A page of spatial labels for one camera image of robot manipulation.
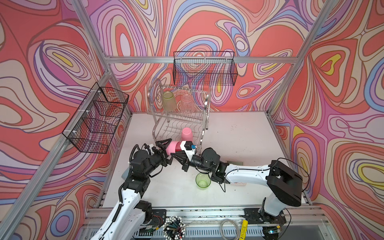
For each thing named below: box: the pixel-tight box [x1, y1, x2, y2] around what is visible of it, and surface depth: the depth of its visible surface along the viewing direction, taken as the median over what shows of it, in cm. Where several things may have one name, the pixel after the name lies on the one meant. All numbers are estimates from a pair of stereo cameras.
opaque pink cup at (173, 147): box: [165, 141, 182, 156], surface depth 70 cm
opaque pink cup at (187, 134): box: [181, 127, 194, 142], surface depth 93 cm
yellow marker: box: [239, 219, 249, 240], surface depth 70 cm
